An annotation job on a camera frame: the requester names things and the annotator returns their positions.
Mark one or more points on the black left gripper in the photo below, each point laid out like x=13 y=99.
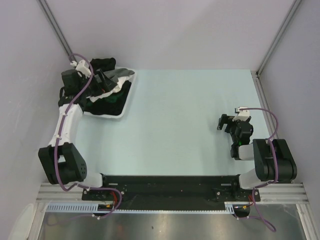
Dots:
x=106 y=84

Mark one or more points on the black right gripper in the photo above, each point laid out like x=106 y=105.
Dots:
x=224 y=119

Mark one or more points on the white t shirt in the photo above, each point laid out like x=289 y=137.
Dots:
x=116 y=89

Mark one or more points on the dark grey t shirt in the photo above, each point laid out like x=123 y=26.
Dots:
x=118 y=73

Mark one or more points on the white plastic laundry bin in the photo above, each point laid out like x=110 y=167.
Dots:
x=128 y=100

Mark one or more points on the black t shirt pile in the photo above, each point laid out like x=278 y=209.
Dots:
x=75 y=83

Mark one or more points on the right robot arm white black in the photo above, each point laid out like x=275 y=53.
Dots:
x=273 y=161

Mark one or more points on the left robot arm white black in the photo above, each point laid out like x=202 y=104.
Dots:
x=61 y=161

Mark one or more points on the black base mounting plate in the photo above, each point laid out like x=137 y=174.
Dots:
x=224 y=188

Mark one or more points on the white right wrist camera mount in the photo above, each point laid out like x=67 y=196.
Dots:
x=242 y=113

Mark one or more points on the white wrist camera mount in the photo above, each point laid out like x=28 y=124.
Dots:
x=242 y=113
x=82 y=66

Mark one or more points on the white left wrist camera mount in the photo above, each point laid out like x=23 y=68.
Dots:
x=82 y=66

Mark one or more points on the aluminium front frame rail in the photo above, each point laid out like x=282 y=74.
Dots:
x=281 y=193

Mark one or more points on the light blue cable duct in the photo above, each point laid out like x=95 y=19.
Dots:
x=95 y=208

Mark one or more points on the aluminium left corner post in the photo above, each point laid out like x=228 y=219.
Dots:
x=44 y=6

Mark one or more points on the aluminium corner post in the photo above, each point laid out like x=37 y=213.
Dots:
x=44 y=6
x=279 y=35

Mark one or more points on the aluminium right corner post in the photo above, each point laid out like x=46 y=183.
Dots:
x=279 y=35

